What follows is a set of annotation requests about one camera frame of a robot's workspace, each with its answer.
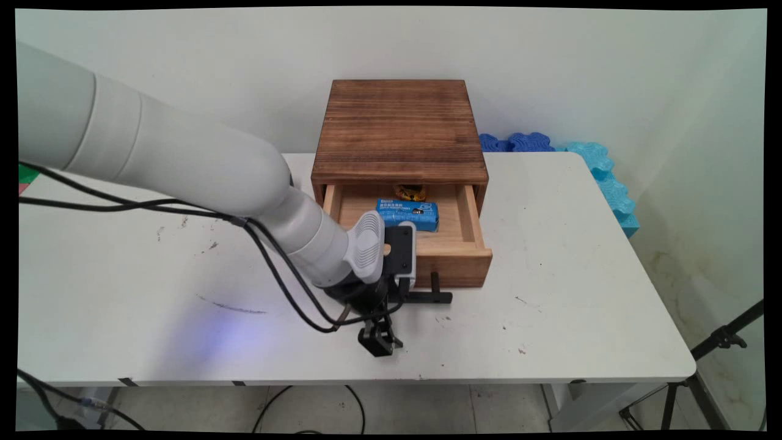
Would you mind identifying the black cable with plug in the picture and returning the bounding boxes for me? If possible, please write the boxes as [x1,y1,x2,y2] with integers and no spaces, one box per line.
[17,368,147,432]

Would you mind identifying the dark blue foam mat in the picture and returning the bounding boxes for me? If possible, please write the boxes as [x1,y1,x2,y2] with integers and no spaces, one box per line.
[478,132,557,153]

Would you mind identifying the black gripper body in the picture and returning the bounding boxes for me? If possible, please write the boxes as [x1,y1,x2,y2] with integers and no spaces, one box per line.
[323,274,405,326]

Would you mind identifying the black tripod stand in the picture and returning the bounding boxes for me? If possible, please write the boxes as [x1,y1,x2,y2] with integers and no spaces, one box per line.
[618,299,764,431]

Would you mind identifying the light blue foam mat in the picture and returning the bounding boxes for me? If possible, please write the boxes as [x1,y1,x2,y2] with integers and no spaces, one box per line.
[553,142,640,239]

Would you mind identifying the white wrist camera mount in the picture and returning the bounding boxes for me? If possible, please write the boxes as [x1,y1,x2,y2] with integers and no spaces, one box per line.
[343,210,386,285]

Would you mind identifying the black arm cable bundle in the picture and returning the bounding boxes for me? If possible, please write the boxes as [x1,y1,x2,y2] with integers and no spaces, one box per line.
[17,160,405,334]

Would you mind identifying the black floor cable loop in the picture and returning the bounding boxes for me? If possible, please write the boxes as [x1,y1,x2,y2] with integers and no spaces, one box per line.
[252,385,366,435]

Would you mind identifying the wooden drawer with black handle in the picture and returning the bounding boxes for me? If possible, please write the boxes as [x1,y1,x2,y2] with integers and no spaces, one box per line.
[322,182,494,305]

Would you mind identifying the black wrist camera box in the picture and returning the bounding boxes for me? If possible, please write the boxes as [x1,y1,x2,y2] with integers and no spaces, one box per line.
[383,221,418,289]

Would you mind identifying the grey table leg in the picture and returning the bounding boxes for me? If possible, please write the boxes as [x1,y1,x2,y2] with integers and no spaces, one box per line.
[79,385,124,430]
[541,383,588,432]

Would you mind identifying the blue snack packet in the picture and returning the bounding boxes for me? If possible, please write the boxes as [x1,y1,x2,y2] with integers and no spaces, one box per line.
[375,197,440,233]

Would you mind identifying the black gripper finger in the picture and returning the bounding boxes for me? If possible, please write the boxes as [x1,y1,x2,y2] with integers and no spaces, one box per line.
[357,319,395,359]
[380,317,405,350]

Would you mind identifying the brown wooden drawer cabinet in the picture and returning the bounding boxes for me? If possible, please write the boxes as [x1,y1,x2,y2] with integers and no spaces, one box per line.
[311,79,490,213]

